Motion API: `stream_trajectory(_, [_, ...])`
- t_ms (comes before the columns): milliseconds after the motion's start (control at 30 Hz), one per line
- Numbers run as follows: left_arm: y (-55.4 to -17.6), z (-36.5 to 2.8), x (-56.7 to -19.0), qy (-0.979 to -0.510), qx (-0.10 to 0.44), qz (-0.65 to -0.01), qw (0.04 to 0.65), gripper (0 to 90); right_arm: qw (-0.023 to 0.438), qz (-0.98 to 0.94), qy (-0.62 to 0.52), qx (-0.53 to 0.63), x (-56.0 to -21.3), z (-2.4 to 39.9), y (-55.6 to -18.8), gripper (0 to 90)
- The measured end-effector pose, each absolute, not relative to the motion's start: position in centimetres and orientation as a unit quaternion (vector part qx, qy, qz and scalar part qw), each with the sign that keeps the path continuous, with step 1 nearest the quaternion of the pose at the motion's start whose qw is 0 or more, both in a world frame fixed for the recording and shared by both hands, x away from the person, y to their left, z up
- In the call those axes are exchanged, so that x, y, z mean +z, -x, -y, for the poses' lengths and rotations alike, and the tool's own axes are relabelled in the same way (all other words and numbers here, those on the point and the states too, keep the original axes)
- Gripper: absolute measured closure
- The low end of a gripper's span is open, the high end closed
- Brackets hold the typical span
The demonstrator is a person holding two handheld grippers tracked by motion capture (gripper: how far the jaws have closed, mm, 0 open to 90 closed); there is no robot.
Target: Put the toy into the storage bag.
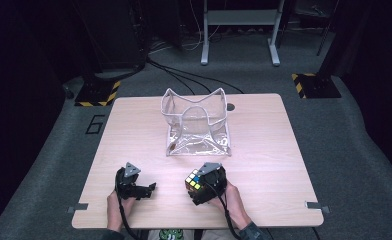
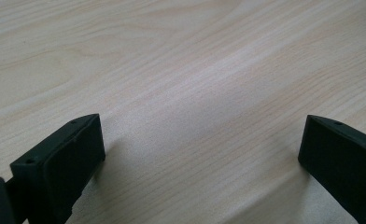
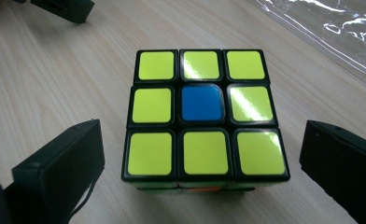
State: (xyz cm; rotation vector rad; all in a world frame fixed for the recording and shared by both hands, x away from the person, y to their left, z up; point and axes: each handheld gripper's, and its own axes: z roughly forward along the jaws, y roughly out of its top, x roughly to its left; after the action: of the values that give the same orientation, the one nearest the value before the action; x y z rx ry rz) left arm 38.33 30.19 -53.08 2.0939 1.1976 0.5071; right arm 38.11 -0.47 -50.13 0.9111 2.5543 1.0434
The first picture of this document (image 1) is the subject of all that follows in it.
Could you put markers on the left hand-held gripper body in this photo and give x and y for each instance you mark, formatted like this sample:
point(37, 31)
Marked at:
point(128, 182)

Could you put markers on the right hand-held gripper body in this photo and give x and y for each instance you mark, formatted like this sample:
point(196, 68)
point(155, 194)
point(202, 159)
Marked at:
point(214, 181)

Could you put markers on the colourful puzzle cube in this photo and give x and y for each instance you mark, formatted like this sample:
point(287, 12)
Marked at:
point(194, 180)

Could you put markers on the clear plastic bag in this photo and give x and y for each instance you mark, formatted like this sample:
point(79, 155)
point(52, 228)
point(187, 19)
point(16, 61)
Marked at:
point(197, 123)

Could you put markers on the person's left hand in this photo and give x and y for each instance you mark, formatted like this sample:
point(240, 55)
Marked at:
point(116, 208)

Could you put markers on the green printed shirt hem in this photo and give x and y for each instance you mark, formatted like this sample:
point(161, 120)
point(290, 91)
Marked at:
point(170, 234)

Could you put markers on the grey tape strip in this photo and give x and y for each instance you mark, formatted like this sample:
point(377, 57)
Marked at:
point(317, 206)
point(78, 207)

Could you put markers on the round dark table grommet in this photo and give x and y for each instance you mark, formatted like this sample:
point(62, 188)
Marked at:
point(230, 107)

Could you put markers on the black yellow striped base plate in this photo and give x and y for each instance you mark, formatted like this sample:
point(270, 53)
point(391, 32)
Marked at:
point(99, 91)
point(314, 86)

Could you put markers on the white metal desk frame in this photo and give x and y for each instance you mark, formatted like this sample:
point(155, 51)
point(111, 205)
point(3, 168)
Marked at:
point(240, 20)

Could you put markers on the black stand post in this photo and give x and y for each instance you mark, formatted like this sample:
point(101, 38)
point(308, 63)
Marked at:
point(329, 36)

